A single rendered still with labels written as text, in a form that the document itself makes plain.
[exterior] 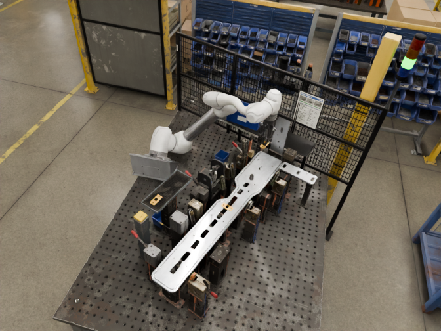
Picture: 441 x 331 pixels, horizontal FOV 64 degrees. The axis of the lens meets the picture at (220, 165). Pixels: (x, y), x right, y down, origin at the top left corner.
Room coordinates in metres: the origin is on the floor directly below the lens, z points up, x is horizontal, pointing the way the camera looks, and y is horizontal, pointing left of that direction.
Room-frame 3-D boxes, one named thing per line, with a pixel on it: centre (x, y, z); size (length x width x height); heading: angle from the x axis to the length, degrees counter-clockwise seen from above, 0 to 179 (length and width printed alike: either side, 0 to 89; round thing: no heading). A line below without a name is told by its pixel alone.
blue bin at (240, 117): (2.53, -0.18, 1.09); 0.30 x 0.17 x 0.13; 67
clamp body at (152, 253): (1.12, 0.37, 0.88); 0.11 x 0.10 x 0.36; 60
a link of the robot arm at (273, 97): (1.95, -0.30, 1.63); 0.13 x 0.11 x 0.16; 143
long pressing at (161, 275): (1.53, -0.07, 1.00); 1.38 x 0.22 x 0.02; 150
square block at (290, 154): (2.13, -0.55, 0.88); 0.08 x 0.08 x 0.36; 60
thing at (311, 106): (2.39, -0.67, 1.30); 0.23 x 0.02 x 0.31; 60
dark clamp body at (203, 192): (1.62, 0.11, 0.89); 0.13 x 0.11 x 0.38; 60
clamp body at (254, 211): (1.52, -0.25, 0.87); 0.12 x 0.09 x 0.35; 60
